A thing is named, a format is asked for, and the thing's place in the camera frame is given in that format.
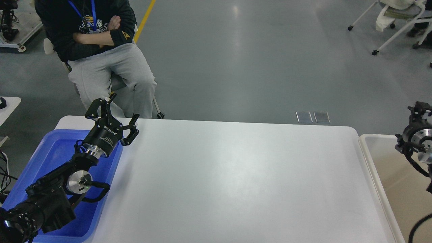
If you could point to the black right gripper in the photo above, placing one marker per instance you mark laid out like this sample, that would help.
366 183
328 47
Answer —
419 129

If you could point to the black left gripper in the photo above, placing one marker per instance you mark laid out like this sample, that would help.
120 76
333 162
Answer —
107 131

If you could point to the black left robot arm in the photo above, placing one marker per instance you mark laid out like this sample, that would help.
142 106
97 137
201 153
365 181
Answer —
52 199

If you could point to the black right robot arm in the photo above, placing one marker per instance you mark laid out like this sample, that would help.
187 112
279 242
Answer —
419 156

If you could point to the white chair under person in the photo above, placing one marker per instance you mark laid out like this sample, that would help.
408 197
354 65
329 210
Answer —
117 83

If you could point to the blue plastic bin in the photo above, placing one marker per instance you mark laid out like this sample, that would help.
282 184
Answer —
55 149

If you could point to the beige plastic bin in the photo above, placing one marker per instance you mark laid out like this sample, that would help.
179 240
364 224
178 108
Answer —
401 189

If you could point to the seated person dark hoodie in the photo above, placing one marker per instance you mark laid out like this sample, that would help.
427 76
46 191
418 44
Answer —
96 38

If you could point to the white side table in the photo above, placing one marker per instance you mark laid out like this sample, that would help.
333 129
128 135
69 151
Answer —
8 106

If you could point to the left metal floor plate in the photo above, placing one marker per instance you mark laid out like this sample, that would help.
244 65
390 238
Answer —
304 117

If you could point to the white cart with equipment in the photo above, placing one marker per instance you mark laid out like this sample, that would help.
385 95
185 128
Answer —
19 22

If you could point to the white rolling chair frame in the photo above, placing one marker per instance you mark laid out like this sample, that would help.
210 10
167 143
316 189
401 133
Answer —
411 11

